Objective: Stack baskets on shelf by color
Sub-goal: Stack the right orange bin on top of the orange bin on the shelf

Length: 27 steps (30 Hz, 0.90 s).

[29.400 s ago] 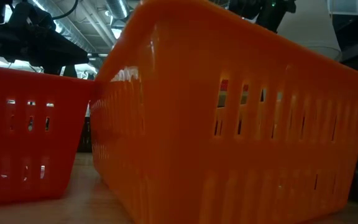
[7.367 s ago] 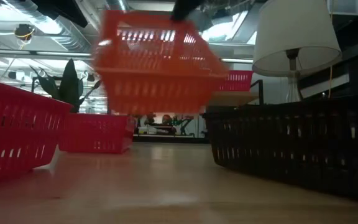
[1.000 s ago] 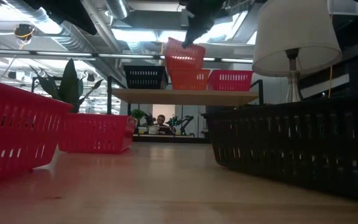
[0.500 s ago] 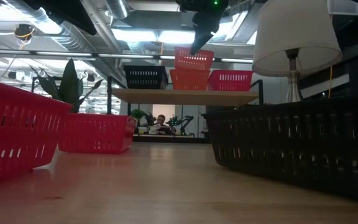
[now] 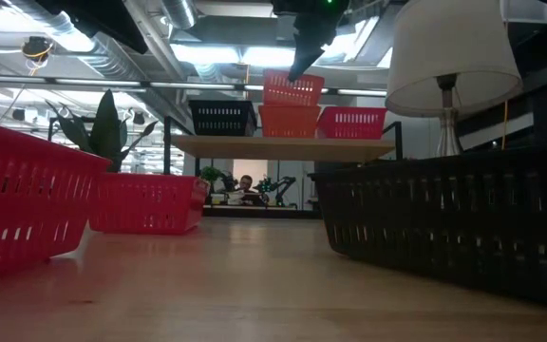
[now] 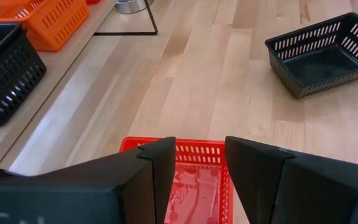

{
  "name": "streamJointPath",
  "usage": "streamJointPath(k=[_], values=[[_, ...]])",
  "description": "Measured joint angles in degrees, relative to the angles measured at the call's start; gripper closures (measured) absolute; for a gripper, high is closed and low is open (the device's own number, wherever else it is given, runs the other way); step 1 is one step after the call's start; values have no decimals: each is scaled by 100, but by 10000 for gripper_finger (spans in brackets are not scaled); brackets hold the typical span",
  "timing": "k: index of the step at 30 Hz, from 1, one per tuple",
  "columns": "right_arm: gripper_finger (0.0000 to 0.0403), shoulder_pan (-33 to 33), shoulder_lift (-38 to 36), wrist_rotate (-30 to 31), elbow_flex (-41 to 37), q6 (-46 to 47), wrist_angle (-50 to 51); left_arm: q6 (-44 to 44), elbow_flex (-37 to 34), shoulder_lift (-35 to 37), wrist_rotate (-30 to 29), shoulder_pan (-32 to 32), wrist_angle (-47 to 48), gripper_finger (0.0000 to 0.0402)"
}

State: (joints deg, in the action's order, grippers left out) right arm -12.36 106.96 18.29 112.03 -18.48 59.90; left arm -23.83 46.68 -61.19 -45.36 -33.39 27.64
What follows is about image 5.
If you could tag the green artificial plant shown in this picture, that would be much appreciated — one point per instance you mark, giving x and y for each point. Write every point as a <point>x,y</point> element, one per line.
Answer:
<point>105,128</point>

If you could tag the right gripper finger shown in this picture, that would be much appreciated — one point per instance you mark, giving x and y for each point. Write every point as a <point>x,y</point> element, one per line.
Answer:
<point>311,40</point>

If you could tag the red plastic basket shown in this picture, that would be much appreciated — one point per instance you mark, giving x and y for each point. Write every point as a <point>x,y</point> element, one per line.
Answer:
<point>26,199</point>
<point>150,204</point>
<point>352,123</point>

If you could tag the small green background plant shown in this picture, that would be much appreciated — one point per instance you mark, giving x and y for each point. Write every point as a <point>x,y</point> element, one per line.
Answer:
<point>211,175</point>

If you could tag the small background robot arm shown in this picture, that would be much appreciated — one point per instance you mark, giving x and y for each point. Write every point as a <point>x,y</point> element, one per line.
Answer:
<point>285,183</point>

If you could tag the silver lamp base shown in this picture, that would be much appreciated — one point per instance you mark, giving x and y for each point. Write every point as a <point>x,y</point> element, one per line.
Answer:
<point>449,133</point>

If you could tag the white lamp shade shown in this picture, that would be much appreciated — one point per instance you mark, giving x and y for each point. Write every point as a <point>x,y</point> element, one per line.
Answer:
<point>449,47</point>

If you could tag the person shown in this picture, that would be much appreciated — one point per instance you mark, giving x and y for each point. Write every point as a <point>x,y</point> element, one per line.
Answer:
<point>246,183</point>

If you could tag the black round hanging device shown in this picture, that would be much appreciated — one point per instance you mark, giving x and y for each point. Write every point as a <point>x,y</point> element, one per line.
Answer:
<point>37,47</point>

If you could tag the orange plastic basket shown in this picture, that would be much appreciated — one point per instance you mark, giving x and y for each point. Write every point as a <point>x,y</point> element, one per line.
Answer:
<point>278,90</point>
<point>288,123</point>

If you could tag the wooden shelf with black legs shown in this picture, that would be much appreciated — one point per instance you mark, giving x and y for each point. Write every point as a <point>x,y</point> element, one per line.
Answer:
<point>283,148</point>

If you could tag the black plastic basket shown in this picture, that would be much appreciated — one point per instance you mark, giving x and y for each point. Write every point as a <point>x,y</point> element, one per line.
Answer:
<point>444,223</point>
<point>223,119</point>

